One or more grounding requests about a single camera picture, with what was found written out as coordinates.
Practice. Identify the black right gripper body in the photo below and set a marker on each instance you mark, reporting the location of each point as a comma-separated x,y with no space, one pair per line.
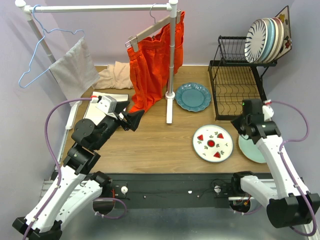
240,123

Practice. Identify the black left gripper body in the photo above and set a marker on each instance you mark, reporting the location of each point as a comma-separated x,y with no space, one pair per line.
110,124

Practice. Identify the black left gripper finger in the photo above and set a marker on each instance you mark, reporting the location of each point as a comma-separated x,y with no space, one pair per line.
121,106
132,119

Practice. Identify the floral round plate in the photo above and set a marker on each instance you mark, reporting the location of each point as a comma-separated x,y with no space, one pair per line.
250,150

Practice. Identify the watermelon pattern round plate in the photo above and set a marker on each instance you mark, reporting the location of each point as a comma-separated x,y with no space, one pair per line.
212,143

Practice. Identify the teal scalloped ceramic plate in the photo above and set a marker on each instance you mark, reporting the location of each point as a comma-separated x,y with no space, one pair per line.
193,97

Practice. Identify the blue striped round plate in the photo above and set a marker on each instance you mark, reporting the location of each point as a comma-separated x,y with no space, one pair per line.
255,41

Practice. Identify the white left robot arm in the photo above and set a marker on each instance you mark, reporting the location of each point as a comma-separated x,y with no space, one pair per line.
72,162

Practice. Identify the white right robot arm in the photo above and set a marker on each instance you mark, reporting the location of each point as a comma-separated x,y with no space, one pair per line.
280,170

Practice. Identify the white clothes rack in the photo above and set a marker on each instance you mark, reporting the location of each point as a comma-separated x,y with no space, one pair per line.
29,11

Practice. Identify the beige cloth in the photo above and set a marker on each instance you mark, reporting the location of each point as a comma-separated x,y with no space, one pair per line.
114,76

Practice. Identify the orange shorts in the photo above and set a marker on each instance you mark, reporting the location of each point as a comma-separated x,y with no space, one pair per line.
149,69

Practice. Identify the grey towel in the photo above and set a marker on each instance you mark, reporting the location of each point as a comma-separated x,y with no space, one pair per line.
75,72

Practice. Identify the cream round plate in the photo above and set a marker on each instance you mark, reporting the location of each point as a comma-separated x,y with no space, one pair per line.
276,37

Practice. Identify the wooden clip hanger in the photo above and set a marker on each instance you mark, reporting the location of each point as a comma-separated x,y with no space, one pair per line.
172,19

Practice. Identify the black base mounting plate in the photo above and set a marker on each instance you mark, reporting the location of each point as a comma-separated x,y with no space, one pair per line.
170,191

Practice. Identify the light blue round plate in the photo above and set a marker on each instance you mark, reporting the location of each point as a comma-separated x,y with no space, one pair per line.
271,31

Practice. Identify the pink round plate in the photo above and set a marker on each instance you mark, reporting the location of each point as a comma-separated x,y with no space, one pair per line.
280,35

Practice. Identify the flower pattern square plate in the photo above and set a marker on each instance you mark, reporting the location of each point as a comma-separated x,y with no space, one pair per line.
284,17

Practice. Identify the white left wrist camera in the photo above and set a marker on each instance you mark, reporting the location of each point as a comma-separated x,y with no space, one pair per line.
106,104

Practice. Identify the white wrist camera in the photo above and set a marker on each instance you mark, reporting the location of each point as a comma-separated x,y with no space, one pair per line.
267,110
106,104

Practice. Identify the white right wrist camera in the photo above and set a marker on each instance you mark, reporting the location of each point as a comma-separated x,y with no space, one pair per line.
267,110

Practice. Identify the black wire dish rack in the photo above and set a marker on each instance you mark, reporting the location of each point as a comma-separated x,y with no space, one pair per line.
233,79

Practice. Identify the aluminium rail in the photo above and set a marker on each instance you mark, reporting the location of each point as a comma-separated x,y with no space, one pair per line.
288,202

